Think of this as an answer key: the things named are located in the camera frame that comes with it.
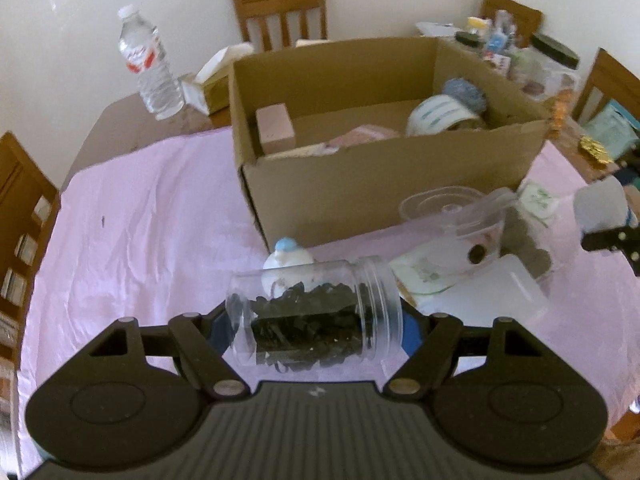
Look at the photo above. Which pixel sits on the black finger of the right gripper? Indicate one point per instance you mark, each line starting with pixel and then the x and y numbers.
pixel 615 240

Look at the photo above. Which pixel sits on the clear plastic blender cup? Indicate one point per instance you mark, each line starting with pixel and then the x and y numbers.
pixel 464 226

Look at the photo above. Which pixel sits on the pink small carton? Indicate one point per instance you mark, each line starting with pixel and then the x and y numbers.
pixel 275 129

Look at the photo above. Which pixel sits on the clear jar dark leaves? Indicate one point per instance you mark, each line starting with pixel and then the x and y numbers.
pixel 318 314

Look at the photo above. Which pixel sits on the blue grey knitted roll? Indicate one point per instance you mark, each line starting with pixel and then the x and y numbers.
pixel 467 94

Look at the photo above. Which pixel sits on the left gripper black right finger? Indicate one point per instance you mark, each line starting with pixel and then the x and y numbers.
pixel 431 341

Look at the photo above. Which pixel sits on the brown cardboard box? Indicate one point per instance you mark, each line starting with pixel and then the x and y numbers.
pixel 333 88

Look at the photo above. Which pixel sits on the wooden chair at wall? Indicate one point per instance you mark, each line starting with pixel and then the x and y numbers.
pixel 260 11

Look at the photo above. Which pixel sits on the wooden chair at right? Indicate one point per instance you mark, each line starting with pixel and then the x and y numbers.
pixel 608 80

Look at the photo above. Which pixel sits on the small dark lid jar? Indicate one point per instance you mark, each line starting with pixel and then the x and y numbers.
pixel 469 41

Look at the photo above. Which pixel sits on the teal printed package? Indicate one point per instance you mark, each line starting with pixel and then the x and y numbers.
pixel 615 128

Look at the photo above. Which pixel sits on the pink knitted roll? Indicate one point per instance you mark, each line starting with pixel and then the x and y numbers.
pixel 361 135

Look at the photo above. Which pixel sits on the large jar black lid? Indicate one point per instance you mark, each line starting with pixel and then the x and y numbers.
pixel 550 67

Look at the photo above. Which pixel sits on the white tissue box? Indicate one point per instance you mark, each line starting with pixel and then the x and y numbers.
pixel 208 90

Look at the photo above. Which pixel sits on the green white tissue pack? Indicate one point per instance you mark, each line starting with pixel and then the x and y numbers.
pixel 418 279

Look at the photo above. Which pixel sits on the small green print pack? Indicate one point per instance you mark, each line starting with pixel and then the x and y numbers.
pixel 538 202

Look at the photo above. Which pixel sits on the clear water bottle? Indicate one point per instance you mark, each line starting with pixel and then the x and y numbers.
pixel 145 56

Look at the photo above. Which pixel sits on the white plush blue cap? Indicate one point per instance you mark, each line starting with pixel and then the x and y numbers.
pixel 287 259

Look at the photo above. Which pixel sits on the gold ornate coaster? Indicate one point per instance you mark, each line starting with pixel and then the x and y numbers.
pixel 595 151

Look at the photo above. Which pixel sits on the white tape roll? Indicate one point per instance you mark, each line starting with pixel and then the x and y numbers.
pixel 441 113

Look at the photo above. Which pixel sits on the wooden bookshelf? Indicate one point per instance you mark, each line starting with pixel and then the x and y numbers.
pixel 29 205

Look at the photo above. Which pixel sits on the clear jar brown cookies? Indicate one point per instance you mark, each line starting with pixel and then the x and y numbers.
pixel 527 239

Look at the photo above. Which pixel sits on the white plastic bottle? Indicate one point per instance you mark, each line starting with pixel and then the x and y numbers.
pixel 505 289

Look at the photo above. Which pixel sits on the white blue sock bundle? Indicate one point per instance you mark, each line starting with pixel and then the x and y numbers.
pixel 603 206

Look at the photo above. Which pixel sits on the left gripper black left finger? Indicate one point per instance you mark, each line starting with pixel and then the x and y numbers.
pixel 201 340

